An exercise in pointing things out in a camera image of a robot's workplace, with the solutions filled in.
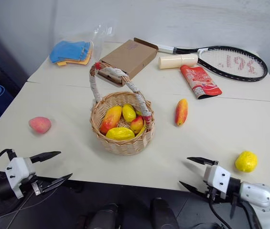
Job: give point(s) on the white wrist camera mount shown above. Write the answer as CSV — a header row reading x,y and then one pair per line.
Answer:
x,y
17,169
217,177

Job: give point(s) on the cream cylindrical bottle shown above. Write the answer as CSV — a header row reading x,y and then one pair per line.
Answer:
x,y
177,61

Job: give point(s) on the round yellow lemon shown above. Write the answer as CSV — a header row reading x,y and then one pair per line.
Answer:
x,y
246,161

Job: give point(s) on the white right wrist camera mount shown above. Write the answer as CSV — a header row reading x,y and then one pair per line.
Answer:
x,y
217,177

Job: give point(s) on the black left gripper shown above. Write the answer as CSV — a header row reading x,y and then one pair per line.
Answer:
x,y
39,186

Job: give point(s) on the black tennis racket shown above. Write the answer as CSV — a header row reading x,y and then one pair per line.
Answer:
x,y
235,62

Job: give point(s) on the clear plastic bag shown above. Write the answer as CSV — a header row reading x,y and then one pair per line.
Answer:
x,y
100,45

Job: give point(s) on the orange cloth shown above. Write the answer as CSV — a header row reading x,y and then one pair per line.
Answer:
x,y
77,62

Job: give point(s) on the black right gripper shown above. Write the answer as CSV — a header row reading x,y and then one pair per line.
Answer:
x,y
212,193

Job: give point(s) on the pink peach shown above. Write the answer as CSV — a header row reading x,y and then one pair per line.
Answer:
x,y
39,125

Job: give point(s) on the brown cardboard box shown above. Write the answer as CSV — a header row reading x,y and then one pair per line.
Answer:
x,y
127,57

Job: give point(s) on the blue cloth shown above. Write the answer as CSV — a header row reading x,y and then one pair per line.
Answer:
x,y
68,50

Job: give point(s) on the small yellow lemon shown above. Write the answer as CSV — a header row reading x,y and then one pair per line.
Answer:
x,y
128,112

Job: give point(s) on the yellow banana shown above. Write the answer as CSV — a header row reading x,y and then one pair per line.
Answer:
x,y
142,130

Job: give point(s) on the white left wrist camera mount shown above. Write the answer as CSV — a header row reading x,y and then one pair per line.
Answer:
x,y
17,169

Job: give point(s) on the dark rounded shape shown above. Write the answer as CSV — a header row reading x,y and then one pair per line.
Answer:
x,y
104,215
163,214

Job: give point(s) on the red printed pouch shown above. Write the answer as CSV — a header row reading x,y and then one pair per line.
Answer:
x,y
200,81

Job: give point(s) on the large red-yellow mango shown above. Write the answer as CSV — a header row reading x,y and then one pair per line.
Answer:
x,y
111,119

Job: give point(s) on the slim red-yellow mango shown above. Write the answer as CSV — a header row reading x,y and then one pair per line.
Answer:
x,y
181,112

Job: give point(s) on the large yellow lemon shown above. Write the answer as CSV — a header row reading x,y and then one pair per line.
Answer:
x,y
120,134

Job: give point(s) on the small red-yellow mango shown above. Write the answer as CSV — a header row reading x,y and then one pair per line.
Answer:
x,y
136,124

